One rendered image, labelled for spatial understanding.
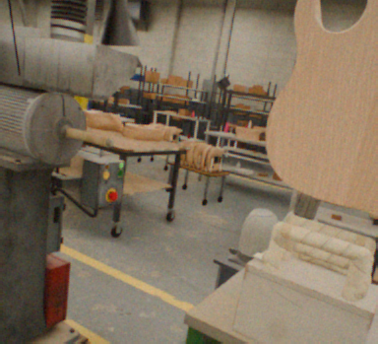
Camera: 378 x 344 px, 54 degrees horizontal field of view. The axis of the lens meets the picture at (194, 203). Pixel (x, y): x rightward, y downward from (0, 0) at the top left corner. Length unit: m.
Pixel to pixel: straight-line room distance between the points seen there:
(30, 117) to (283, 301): 0.97
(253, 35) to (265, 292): 12.53
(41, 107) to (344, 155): 0.97
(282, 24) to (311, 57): 12.15
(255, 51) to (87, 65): 12.05
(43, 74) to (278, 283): 0.89
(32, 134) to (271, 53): 11.79
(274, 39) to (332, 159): 12.17
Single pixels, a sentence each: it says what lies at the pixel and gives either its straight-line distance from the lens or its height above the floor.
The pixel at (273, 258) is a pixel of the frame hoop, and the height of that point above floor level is 1.13.
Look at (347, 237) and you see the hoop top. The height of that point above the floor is 1.20.
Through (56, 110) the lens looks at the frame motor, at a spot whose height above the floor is 1.32.
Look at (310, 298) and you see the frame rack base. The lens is 0.83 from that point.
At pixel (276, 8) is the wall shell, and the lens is 13.16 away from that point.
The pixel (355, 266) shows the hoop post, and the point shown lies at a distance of 0.80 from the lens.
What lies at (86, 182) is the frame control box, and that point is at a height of 1.02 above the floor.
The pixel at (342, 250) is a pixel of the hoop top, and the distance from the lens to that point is 0.79.
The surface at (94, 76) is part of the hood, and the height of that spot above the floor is 1.45.
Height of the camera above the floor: 1.44
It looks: 16 degrees down
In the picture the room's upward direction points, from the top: 10 degrees clockwise
